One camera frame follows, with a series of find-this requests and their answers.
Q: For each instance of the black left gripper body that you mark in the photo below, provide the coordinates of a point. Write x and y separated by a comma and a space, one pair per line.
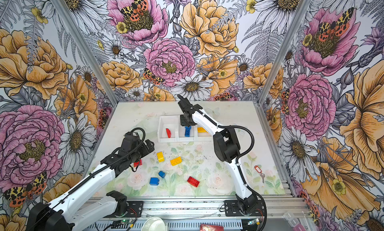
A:
142, 151

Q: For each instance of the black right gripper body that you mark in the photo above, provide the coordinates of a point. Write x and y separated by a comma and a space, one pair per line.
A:
184, 120

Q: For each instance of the blue lego long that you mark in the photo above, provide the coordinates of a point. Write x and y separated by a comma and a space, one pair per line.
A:
188, 131

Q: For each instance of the red lego small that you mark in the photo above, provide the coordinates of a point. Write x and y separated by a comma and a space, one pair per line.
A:
138, 163

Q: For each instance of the yellow lego long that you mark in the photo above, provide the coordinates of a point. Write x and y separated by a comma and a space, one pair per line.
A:
176, 161
201, 130

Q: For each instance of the white three-compartment tray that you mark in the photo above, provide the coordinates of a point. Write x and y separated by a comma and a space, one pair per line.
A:
173, 123

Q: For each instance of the red lego long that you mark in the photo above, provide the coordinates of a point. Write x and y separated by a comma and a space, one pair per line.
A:
192, 181

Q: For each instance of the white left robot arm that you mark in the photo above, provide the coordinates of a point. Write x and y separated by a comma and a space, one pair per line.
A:
66, 213

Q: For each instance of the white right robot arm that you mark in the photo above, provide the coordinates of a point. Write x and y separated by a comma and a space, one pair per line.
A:
227, 149

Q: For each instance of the yellow lego small centre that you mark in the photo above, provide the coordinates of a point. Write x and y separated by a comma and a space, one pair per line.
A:
160, 157

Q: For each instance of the blue lego small lower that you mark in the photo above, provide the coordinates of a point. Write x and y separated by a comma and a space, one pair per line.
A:
162, 174

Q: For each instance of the blue lego lower left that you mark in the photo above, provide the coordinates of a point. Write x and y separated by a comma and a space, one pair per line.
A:
154, 181

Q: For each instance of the green circuit board left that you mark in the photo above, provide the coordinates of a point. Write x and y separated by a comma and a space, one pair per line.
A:
124, 223

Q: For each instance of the green circuit board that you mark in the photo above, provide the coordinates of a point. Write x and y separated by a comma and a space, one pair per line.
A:
253, 222
124, 223

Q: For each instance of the white round cup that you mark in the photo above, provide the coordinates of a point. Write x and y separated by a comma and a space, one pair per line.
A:
155, 224

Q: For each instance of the red packet at bottom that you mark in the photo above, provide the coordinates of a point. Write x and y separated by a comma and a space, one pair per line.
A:
205, 227

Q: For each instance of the green circuit board right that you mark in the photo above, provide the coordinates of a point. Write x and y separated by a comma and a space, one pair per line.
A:
253, 222

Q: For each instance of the clear plastic bottle pink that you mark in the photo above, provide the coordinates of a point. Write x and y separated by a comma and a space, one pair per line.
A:
293, 222

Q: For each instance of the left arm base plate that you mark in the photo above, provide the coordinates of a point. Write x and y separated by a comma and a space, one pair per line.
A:
129, 209

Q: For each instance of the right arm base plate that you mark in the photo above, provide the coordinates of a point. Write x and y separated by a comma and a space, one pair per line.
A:
232, 209

